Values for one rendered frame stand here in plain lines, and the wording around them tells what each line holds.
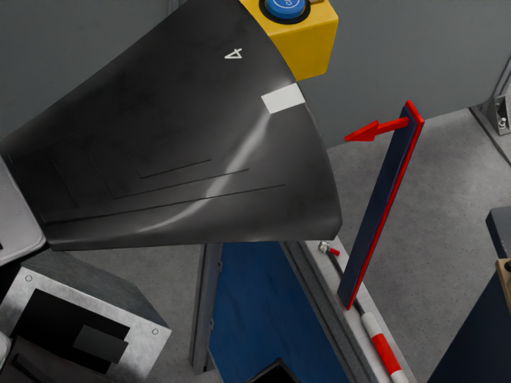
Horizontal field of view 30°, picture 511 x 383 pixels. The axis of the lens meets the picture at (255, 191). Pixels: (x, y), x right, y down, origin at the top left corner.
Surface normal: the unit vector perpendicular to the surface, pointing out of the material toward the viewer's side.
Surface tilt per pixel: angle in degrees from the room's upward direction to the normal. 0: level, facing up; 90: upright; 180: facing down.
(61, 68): 90
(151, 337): 50
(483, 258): 0
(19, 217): 3
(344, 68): 90
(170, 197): 12
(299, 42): 90
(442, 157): 0
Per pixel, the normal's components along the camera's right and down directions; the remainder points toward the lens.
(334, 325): -0.91, 0.28
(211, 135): 0.19, -0.37
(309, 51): 0.39, 0.78
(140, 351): 0.37, 0.23
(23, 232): 0.06, -0.55
